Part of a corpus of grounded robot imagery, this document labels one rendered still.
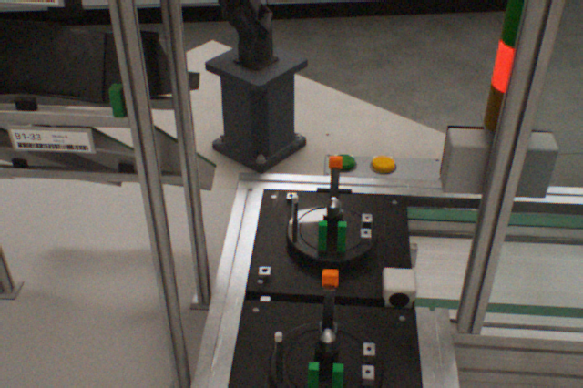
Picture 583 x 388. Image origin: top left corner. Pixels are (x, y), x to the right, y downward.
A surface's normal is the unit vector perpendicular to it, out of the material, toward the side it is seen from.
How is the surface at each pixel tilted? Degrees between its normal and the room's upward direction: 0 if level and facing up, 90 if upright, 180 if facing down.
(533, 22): 90
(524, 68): 90
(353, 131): 0
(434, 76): 0
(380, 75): 0
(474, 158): 90
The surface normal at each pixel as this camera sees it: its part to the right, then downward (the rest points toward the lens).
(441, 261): 0.00, -0.78
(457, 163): -0.07, 0.62
